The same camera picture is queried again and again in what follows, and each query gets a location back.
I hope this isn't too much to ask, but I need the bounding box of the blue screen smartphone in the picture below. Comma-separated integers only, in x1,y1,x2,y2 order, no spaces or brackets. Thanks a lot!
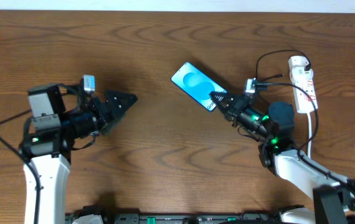
171,62,226,112

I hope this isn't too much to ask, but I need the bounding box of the black USB charging cable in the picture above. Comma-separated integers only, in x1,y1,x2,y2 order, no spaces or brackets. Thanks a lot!
254,49,312,82

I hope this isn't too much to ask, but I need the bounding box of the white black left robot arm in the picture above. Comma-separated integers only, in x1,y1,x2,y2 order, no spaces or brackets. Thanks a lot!
19,83,138,223

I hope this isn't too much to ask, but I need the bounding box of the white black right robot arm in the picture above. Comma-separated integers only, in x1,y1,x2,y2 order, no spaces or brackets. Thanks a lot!
210,91,355,223

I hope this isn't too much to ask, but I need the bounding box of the white power strip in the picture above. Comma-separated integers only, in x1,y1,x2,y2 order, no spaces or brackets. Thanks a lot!
292,80,318,114

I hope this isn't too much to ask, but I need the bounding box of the white power strip cord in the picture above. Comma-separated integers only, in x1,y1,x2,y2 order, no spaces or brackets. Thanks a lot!
306,112,313,159

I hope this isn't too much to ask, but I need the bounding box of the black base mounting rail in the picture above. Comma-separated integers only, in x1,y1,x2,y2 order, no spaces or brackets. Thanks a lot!
64,205,284,224

